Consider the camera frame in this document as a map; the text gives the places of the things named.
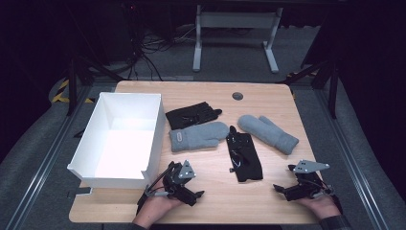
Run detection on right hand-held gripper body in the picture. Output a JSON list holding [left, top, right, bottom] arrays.
[[284, 159, 335, 202]]

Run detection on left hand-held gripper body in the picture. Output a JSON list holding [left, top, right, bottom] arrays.
[[162, 159, 197, 201]]

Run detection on plain grey mitten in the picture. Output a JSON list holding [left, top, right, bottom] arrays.
[[237, 114, 300, 156]]

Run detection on black glove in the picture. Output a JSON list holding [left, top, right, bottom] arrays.
[[225, 125, 264, 183], [165, 101, 223, 131]]

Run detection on grey mitten with label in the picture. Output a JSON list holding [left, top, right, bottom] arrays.
[[168, 121, 230, 153]]

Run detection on white box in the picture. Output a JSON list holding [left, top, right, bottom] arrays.
[[66, 91, 167, 190]]

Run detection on person's right hand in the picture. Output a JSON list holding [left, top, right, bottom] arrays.
[[296, 195, 341, 221]]

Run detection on person's left hand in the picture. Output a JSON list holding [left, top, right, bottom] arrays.
[[132, 179, 184, 230]]

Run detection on black tripod stand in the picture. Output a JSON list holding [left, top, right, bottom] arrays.
[[277, 58, 340, 120], [65, 56, 125, 117]]

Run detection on dark curtain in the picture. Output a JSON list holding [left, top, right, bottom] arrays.
[[319, 0, 406, 199], [0, 0, 76, 161]]

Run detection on yellow black hazard tape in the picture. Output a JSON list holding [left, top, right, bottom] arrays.
[[52, 79, 96, 104]]

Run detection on black cable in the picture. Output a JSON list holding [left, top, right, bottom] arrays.
[[329, 194, 344, 215], [136, 161, 176, 215]]

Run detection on aluminium floor rail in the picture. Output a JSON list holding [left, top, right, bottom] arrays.
[[6, 84, 94, 230], [314, 87, 389, 230]]

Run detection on black table bracket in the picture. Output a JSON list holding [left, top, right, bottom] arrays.
[[66, 187, 94, 199]]

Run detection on bundle of floor cables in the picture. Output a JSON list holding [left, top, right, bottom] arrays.
[[127, 25, 199, 81]]

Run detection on white metal desk frame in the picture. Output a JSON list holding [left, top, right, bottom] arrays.
[[192, 4, 284, 74]]

